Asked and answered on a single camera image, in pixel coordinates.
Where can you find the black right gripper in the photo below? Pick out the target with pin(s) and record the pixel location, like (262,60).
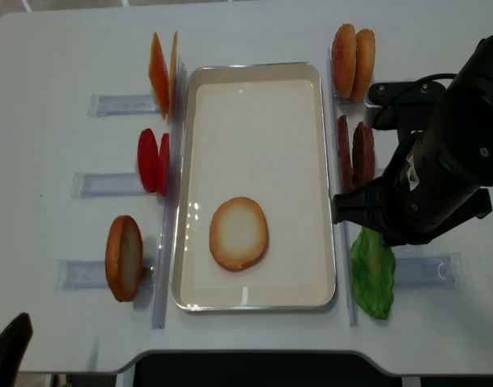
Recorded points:
(419,196)

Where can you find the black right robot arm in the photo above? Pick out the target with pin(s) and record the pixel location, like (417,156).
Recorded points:
(462,119)

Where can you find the outer brown meat patty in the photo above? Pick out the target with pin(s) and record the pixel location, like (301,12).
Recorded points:
(363,155)

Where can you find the brown meat patty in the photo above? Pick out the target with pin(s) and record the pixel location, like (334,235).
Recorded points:
(363,155)
(344,155)

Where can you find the green lettuce leaf in rack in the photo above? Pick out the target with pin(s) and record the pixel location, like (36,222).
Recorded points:
(373,267)

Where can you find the inner brown meat patty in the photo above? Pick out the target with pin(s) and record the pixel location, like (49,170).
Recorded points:
(344,155)

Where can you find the outer red tomato slice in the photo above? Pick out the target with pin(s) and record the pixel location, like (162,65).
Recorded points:
(147,160)

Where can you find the inner orange cheese slice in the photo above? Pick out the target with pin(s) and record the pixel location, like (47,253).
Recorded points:
(172,77)

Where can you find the orange cheese slice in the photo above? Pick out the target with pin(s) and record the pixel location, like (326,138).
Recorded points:
(158,75)
(172,77)

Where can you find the outer orange cheese slice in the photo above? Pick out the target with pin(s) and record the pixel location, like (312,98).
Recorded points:
(158,75)

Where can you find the plain bun slice right rack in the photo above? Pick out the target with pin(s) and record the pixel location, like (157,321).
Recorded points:
(365,62)

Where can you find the sesame top bun slice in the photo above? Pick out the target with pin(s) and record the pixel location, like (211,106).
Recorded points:
(344,60)

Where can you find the white rectangular metal tray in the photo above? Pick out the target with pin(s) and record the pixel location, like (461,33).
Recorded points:
(255,131)

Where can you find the bottom bun slice in tray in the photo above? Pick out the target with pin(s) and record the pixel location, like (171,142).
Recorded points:
(238,234)

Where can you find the bun slice left rack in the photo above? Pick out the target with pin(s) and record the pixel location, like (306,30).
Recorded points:
(124,258)

